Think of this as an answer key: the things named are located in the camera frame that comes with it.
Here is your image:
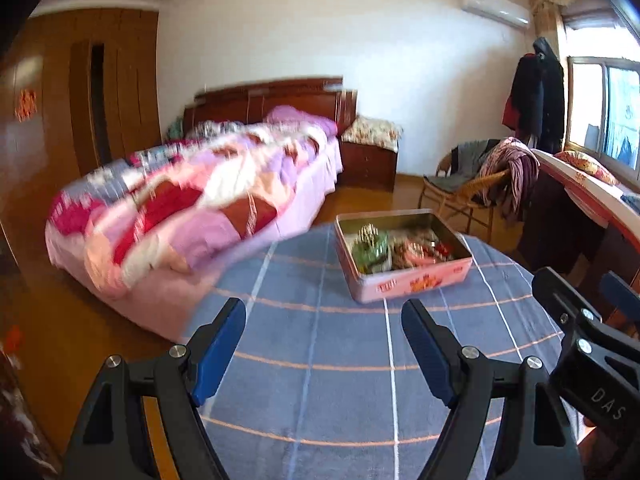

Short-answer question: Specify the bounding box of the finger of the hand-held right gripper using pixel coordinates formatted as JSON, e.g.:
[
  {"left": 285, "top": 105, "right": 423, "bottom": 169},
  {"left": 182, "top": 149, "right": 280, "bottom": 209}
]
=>
[
  {"left": 531, "top": 267, "right": 602, "bottom": 342},
  {"left": 599, "top": 270, "right": 640, "bottom": 342}
]

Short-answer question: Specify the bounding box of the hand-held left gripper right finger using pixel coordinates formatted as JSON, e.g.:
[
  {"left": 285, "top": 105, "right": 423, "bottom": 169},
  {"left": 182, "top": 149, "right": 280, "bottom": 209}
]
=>
[{"left": 400, "top": 298, "right": 587, "bottom": 480}]

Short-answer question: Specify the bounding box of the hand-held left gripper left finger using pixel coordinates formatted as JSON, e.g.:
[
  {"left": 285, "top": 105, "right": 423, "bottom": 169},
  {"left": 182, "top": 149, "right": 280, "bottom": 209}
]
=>
[{"left": 62, "top": 297, "right": 248, "bottom": 480}]

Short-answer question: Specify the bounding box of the pink metal tin box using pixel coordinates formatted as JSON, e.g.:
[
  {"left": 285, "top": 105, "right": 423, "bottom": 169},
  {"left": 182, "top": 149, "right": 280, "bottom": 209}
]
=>
[{"left": 334, "top": 208, "right": 474, "bottom": 305}]

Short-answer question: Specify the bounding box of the pink bangle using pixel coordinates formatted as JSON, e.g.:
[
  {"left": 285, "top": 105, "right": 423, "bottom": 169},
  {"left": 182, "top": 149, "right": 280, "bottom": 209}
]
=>
[{"left": 400, "top": 241, "right": 441, "bottom": 265}]

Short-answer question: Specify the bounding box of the green jewelry piece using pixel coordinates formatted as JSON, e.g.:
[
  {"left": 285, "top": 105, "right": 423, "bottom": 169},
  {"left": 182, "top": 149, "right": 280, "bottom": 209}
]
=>
[{"left": 350, "top": 230, "right": 392, "bottom": 272}]

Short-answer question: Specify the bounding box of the blue plaid tablecloth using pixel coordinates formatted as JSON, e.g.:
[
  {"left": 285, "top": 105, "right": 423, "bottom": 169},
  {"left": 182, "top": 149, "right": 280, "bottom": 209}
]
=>
[{"left": 182, "top": 222, "right": 587, "bottom": 480}]

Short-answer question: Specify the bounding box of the white desk with red edge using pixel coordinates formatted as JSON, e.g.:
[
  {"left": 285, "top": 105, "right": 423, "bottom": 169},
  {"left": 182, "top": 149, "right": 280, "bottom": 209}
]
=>
[{"left": 517, "top": 148, "right": 640, "bottom": 322}]

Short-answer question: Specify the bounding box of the maroon garment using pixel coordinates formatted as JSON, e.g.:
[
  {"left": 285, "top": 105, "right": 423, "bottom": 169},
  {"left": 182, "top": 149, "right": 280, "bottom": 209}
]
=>
[{"left": 479, "top": 137, "right": 541, "bottom": 224}]

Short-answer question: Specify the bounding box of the floral cushion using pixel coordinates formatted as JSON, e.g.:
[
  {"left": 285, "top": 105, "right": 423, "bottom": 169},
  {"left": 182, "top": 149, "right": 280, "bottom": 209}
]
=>
[{"left": 554, "top": 149, "right": 621, "bottom": 187}]

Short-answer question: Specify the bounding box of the wicker chair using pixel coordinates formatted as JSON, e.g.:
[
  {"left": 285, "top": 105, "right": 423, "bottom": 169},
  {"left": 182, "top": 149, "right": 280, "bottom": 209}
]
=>
[{"left": 417, "top": 144, "right": 512, "bottom": 242}]

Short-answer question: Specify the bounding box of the pink patchwork quilt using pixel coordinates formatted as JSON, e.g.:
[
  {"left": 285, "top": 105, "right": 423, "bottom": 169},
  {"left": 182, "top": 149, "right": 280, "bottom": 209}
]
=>
[{"left": 45, "top": 120, "right": 332, "bottom": 294}]

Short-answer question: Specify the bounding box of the grey garment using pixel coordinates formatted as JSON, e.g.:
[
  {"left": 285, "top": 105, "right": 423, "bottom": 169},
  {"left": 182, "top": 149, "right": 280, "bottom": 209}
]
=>
[{"left": 434, "top": 138, "right": 502, "bottom": 179}]

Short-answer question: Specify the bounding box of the wooden bed with purple sheet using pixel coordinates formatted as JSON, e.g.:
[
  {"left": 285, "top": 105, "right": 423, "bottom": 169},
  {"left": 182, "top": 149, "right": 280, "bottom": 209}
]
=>
[{"left": 45, "top": 77, "right": 359, "bottom": 342}]

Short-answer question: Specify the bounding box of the window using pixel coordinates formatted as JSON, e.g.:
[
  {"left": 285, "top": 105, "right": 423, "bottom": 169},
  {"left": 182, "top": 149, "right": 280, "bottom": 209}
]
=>
[{"left": 565, "top": 55, "right": 640, "bottom": 184}]

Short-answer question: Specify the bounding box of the dark wooden nightstand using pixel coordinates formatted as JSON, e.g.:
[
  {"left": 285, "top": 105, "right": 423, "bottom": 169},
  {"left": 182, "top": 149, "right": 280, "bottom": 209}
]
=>
[{"left": 339, "top": 137, "right": 400, "bottom": 192}]

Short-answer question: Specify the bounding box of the black hooded coat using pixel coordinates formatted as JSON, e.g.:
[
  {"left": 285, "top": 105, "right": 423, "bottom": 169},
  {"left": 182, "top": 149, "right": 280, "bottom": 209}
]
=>
[{"left": 531, "top": 37, "right": 566, "bottom": 157}]

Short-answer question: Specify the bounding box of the floral cloth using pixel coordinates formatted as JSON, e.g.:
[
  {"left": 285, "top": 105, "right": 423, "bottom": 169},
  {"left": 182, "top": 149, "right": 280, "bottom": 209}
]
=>
[{"left": 340, "top": 115, "right": 404, "bottom": 151}]

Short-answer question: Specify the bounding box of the purple pillow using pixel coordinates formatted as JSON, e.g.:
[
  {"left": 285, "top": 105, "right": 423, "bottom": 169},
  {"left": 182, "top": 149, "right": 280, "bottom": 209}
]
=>
[{"left": 265, "top": 105, "right": 339, "bottom": 136}]

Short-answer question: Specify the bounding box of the brown wooden wardrobe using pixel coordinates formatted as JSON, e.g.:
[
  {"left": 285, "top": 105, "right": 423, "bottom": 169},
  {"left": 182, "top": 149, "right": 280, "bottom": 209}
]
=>
[{"left": 0, "top": 7, "right": 164, "bottom": 272}]

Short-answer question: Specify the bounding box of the beige curtain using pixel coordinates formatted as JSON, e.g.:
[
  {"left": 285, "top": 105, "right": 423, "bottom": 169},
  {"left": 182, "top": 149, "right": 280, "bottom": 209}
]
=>
[{"left": 529, "top": 0, "right": 569, "bottom": 62}]

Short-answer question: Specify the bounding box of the white air conditioner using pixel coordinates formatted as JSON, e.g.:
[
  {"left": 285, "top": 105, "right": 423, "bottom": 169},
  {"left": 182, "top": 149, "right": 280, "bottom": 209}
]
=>
[{"left": 460, "top": 0, "right": 531, "bottom": 29}]

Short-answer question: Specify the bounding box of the red paper wardrobe decoration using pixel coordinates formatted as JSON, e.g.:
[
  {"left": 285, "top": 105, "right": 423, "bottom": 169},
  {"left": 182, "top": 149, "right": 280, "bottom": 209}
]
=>
[{"left": 13, "top": 88, "right": 39, "bottom": 122}]

